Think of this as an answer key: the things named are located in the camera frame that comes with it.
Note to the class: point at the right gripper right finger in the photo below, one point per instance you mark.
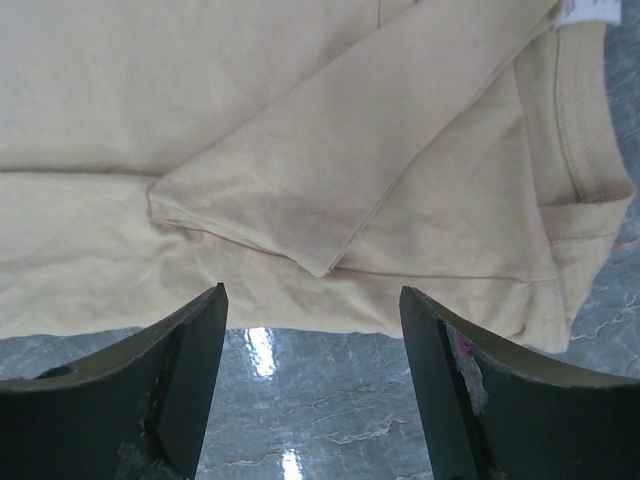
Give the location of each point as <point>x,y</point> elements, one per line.
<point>492,409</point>

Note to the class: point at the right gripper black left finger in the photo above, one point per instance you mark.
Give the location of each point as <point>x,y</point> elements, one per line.
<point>137,409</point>

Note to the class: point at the beige t shirt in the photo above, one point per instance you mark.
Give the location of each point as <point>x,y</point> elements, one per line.
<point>313,156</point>

